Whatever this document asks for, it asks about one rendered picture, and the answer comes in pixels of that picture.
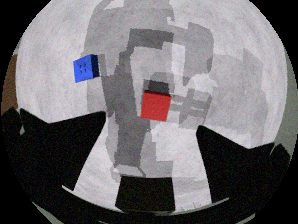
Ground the blue block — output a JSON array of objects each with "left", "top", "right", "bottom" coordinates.
[{"left": 73, "top": 53, "right": 100, "bottom": 83}]

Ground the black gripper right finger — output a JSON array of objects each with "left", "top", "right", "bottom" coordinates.
[{"left": 196, "top": 124, "right": 274, "bottom": 204}]

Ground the red block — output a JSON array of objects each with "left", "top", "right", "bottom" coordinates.
[{"left": 141, "top": 89, "right": 170, "bottom": 121}]

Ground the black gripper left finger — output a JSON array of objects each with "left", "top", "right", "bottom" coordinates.
[{"left": 20, "top": 108, "right": 106, "bottom": 190}]

